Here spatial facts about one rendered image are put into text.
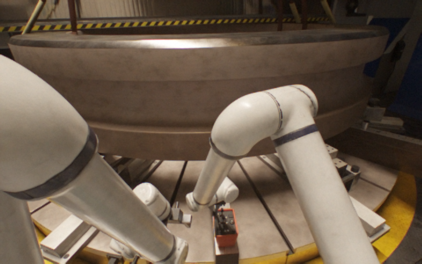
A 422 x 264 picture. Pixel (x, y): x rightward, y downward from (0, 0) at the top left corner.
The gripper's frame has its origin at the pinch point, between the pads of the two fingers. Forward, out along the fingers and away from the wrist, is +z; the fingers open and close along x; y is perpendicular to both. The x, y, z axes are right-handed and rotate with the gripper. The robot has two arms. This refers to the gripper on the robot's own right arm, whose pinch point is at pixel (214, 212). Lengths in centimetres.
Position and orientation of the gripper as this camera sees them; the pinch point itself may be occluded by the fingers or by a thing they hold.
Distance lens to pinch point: 133.7
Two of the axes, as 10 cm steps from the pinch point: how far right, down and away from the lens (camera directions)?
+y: 0.6, 4.7, -8.8
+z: 0.2, 8.8, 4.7
